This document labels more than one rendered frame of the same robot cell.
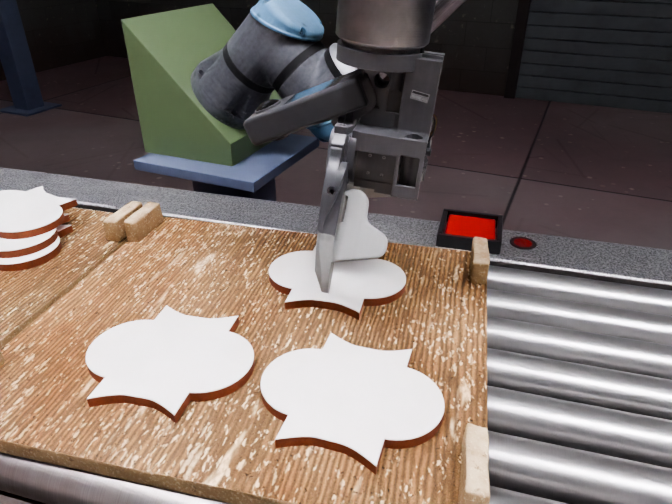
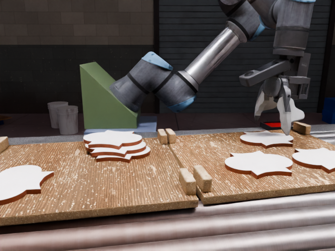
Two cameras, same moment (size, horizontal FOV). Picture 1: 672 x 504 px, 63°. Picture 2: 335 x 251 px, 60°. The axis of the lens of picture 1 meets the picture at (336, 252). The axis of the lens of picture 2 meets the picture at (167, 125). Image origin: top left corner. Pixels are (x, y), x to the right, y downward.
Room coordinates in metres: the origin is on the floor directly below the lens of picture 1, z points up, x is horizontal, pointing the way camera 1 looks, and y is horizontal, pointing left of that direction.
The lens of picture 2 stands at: (-0.08, 0.55, 1.17)
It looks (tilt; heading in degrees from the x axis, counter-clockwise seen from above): 15 degrees down; 335
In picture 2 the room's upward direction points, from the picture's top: straight up
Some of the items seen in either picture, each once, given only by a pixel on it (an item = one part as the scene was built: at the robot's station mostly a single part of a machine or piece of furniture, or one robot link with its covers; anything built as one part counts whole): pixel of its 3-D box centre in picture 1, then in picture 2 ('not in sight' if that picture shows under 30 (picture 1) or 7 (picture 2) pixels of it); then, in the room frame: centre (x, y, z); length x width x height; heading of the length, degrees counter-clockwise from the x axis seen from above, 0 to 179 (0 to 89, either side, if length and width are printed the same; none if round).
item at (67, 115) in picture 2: not in sight; (68, 120); (4.20, 0.14, 0.19); 0.30 x 0.30 x 0.37
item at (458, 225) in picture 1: (470, 231); (275, 127); (0.61, -0.17, 0.92); 0.06 x 0.06 x 0.01; 74
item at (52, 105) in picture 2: not in sight; (59, 114); (4.62, 0.22, 0.19); 0.30 x 0.30 x 0.37
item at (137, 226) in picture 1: (144, 220); (170, 135); (0.58, 0.23, 0.95); 0.06 x 0.02 x 0.03; 167
